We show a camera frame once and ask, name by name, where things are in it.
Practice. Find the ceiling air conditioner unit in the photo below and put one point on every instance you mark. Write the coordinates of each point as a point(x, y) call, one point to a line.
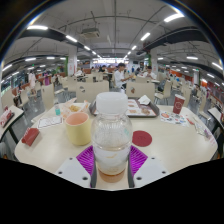
point(90, 32)

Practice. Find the person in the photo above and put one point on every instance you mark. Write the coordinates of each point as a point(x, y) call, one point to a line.
point(119, 78)
point(47, 80)
point(32, 81)
point(149, 74)

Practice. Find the white paper napkin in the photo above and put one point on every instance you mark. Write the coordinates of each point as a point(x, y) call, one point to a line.
point(144, 100)

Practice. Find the red paper cup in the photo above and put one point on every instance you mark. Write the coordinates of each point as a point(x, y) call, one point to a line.
point(178, 105)

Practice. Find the clear plastic packet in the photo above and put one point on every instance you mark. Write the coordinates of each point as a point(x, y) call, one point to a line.
point(201, 130)

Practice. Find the colourful printed paper flyer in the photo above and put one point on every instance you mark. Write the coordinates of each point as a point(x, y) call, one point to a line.
point(173, 118)

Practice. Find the clear bag of fried snack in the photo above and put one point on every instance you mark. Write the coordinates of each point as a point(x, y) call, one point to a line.
point(75, 107)

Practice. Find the flat round red coaster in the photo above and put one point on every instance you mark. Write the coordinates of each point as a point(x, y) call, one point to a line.
point(142, 138)

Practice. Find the group of beige chairs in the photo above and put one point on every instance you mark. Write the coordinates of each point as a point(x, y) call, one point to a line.
point(91, 91)

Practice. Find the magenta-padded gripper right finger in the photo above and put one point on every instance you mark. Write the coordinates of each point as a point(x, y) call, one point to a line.
point(150, 170)

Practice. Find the group of ceiling lights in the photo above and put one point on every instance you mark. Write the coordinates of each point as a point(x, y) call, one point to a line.
point(37, 27)

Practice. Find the clear white-capped drink bottle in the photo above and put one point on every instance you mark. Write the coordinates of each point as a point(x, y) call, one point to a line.
point(111, 133)

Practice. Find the white printed card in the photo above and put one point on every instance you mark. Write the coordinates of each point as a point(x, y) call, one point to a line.
point(50, 122)

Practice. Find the yellow cup with pink inside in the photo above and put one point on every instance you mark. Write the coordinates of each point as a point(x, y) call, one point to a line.
point(78, 131)

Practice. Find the printed paper tray liner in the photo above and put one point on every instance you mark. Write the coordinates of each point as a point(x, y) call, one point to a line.
point(140, 111)

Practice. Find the white dining table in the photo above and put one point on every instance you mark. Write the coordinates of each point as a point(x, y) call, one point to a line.
point(215, 115)
point(16, 115)

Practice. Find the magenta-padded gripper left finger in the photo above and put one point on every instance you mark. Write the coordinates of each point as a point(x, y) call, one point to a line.
point(71, 170)

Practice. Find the red folded packet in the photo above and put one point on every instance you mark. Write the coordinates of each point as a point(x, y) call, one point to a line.
point(30, 136)

